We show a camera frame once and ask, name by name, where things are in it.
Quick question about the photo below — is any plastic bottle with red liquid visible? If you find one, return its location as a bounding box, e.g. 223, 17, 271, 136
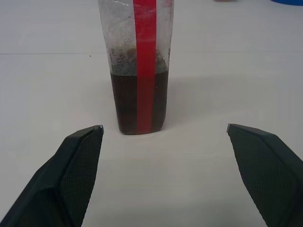
98, 0, 175, 136

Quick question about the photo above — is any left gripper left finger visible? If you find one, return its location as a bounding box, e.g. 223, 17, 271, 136
0, 124, 104, 227

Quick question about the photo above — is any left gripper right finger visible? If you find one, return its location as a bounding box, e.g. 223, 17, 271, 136
226, 123, 303, 227

